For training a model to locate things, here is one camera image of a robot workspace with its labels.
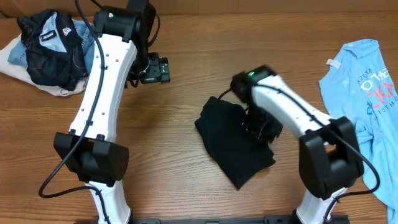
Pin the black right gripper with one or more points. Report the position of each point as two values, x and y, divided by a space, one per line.
270 134

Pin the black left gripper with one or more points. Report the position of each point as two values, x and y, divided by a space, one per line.
159 71

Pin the black t-shirt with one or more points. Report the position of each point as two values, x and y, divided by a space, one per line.
239 155

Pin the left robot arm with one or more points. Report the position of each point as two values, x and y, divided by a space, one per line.
122 57

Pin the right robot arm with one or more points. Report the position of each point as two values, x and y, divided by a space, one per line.
328 149

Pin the light blue t-shirt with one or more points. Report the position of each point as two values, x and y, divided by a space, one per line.
359 87

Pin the black folded jacket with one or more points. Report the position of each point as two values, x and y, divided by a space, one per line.
53 49

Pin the white folded cloth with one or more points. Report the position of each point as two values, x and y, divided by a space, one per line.
20 73

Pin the blue denim jeans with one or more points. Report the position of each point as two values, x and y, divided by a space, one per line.
17 55

